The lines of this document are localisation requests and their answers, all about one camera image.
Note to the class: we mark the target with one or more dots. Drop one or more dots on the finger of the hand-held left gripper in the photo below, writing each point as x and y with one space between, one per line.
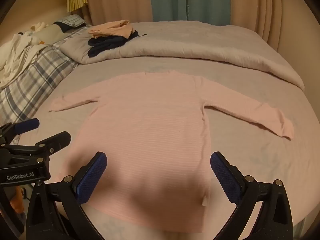
27 125
58 141

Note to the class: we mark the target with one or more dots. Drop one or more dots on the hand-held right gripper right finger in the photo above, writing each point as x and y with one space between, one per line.
225 180

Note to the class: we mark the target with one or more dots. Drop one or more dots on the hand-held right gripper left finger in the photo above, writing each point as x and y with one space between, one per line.
92 178

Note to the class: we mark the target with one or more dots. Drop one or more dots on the pink long-sleeve shirt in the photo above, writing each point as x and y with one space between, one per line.
150 130

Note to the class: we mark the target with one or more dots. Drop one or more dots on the orange cloth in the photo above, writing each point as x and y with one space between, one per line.
17 200

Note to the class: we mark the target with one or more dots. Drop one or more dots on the bed with grey printed sheet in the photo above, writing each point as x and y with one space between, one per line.
250 160

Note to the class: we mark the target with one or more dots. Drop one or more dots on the large plaid pillow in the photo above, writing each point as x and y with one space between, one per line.
32 82

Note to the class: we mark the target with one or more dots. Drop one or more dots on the white crumpled cloth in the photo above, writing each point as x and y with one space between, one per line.
17 50

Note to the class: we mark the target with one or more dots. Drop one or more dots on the cream cushion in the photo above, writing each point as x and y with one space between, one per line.
48 33

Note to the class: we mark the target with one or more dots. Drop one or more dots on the dark navy garment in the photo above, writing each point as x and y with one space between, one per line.
105 45

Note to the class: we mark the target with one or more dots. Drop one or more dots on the small blue plaid pillow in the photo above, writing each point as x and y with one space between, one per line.
72 20

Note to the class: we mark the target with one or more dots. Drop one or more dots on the grey duvet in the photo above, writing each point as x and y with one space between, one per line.
200 42

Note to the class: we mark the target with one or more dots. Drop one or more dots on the beige curtain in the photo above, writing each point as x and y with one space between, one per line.
117 0
255 5

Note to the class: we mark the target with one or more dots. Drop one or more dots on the teal curtain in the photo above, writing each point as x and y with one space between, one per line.
175 0

